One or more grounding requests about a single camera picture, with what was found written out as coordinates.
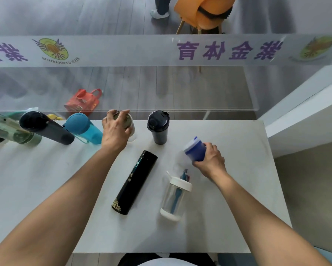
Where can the person's right hand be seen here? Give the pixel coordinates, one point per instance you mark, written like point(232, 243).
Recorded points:
point(213, 163)

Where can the person's left hand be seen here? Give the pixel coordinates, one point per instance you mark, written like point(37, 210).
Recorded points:
point(114, 134)

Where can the person's left thumb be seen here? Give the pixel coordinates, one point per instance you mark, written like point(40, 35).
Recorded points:
point(128, 131)

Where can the person's right thumb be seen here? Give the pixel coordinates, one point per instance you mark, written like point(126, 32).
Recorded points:
point(199, 163)

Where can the clear bottle with metal lid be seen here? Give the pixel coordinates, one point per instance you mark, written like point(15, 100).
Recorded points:
point(129, 124)

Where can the person's left forearm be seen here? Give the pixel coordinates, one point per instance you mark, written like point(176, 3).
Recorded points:
point(57, 207)

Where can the person's right forearm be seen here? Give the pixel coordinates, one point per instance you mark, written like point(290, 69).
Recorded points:
point(260, 218)

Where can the black tumbler with flip lid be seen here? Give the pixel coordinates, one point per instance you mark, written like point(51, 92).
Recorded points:
point(158, 127)

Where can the blue stirrer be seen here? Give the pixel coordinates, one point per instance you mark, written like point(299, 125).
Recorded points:
point(178, 192)

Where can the clear bottle with white lid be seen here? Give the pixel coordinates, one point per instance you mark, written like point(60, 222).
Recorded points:
point(176, 199)

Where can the light blue water bottle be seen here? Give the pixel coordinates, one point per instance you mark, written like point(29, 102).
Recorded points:
point(84, 129)

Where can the tall black thermos flask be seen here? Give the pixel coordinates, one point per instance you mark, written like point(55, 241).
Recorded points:
point(134, 182)

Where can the red tote bag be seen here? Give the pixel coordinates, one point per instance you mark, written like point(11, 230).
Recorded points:
point(82, 101)

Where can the glass partition panel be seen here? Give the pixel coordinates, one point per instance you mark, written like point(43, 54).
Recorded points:
point(166, 88)

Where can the yellow small object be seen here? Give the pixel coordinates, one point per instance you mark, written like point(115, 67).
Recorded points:
point(54, 117)

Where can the dark navy thermos bottle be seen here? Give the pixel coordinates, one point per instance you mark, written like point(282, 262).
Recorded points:
point(48, 127)

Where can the person's black shirt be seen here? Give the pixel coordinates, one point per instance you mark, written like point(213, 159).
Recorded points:
point(166, 260)

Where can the green tinted clear bottle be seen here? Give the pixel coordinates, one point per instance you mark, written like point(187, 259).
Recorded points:
point(12, 129)

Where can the orange chair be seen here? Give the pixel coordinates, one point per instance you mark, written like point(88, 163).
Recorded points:
point(202, 11)

